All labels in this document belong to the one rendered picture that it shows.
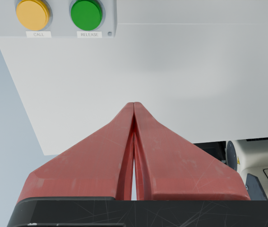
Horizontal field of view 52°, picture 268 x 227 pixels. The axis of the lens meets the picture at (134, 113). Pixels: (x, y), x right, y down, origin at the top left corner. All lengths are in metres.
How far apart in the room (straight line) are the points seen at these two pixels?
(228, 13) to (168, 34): 0.10
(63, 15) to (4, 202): 2.14
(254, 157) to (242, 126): 0.18
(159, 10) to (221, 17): 0.11
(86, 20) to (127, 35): 0.14
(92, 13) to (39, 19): 0.07
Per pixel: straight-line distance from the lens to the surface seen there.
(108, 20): 0.39
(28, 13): 0.40
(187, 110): 0.58
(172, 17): 0.49
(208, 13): 0.50
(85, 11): 0.38
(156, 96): 0.55
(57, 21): 0.40
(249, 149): 0.80
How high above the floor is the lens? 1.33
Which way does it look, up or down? 55 degrees down
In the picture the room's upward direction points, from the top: 179 degrees counter-clockwise
